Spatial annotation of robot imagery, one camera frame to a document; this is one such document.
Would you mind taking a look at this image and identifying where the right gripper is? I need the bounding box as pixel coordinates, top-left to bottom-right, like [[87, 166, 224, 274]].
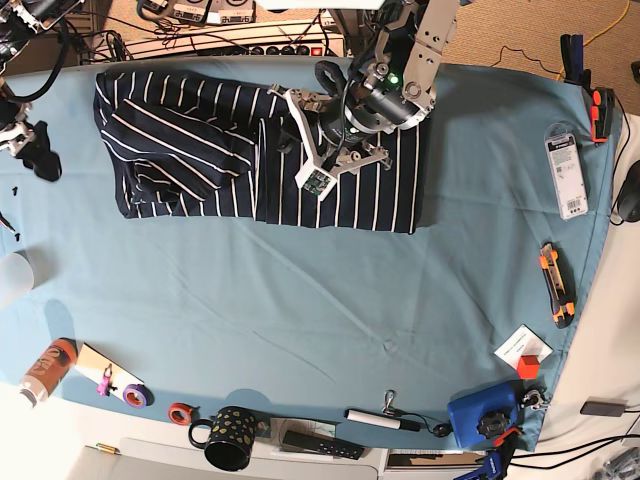
[[1, 112, 62, 181]]

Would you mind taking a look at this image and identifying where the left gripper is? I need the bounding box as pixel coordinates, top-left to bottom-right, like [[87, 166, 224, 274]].
[[268, 84, 393, 175]]

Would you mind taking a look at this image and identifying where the navy white striped t-shirt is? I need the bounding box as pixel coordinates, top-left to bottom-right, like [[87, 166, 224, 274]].
[[93, 71, 429, 233]]

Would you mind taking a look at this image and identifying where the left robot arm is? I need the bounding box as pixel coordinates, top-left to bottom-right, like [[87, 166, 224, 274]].
[[269, 1, 460, 189]]

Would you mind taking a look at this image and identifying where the black power strip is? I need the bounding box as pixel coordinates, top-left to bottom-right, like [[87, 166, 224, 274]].
[[197, 45, 325, 57]]

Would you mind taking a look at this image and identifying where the translucent plastic cup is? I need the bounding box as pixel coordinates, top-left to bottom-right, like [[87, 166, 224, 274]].
[[0, 252, 34, 309]]

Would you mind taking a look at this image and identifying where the teal table cloth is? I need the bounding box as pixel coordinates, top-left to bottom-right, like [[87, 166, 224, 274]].
[[1, 65, 617, 421]]

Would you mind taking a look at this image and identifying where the orange drink can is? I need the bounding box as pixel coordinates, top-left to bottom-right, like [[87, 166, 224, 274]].
[[19, 338, 78, 408]]

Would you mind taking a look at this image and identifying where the wooden board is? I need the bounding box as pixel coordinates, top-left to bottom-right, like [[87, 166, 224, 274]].
[[75, 343, 144, 400]]

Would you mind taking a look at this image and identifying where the pink small clip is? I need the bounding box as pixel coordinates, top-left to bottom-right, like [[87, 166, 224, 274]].
[[96, 365, 117, 397]]

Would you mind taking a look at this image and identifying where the purple tape roll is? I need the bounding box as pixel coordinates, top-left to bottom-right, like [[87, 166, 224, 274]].
[[123, 384, 150, 409]]

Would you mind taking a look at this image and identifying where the silver carabiner clip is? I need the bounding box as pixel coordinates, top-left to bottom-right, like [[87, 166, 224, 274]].
[[382, 390, 396, 416]]

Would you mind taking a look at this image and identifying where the packaged tool blister pack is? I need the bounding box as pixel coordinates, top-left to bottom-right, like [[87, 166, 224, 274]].
[[544, 123, 588, 221]]

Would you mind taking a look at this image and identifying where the white black marker pen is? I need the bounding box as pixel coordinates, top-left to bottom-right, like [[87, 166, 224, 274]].
[[344, 409, 422, 432]]

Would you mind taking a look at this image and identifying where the red tape roll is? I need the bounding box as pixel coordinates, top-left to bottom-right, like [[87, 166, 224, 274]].
[[167, 402, 194, 426]]

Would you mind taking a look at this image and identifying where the black patterned mug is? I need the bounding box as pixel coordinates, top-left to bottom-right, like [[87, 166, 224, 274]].
[[188, 406, 258, 472]]

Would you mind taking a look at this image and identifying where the black remote control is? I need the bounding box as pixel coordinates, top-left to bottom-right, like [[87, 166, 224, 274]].
[[282, 430, 365, 460]]

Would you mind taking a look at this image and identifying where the white paper card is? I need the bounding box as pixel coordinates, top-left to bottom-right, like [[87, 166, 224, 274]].
[[494, 324, 553, 372]]

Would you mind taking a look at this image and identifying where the orange black utility knife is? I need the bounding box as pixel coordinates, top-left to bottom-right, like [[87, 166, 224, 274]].
[[539, 242, 575, 329]]

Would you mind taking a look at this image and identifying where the blue plastic case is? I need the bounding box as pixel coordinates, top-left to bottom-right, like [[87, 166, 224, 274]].
[[447, 383, 520, 449]]

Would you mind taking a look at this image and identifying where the red cube block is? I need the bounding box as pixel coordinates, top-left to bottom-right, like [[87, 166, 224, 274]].
[[516, 355, 540, 380]]

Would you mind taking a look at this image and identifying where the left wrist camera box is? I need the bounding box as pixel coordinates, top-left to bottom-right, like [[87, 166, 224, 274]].
[[295, 165, 338, 201]]

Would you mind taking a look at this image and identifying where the blue handled clamp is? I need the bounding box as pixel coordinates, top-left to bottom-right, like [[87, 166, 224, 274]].
[[455, 427, 521, 480]]

